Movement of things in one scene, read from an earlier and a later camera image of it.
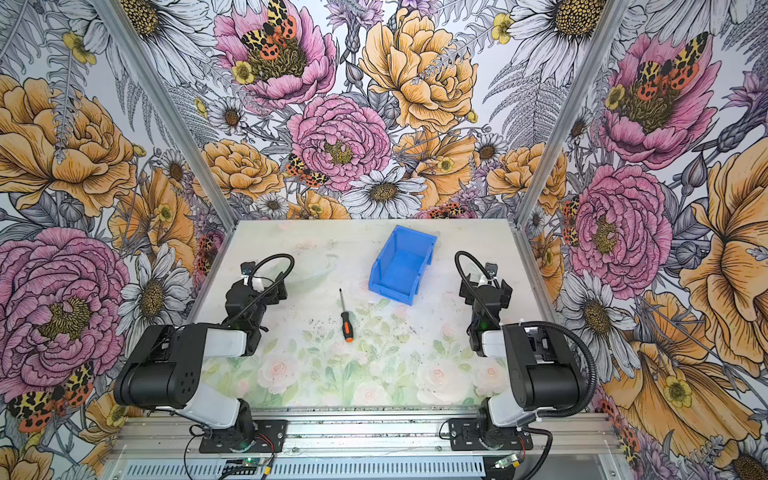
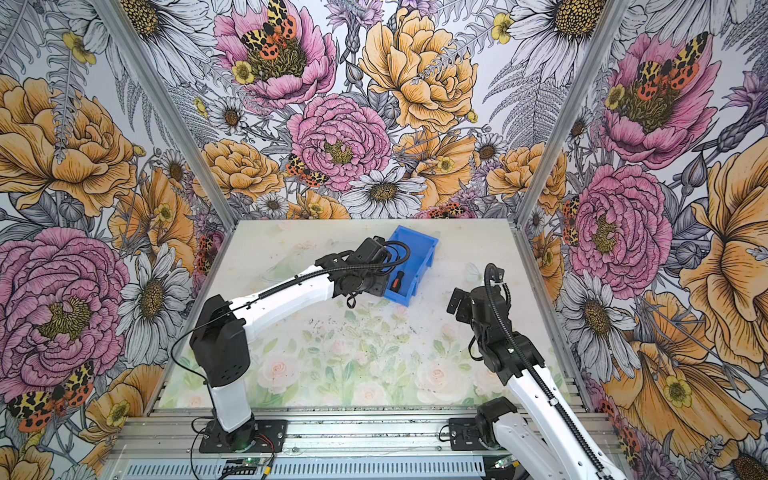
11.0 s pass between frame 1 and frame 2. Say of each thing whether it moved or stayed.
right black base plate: stayed
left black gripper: moved
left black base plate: stayed
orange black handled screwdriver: moved
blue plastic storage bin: stayed
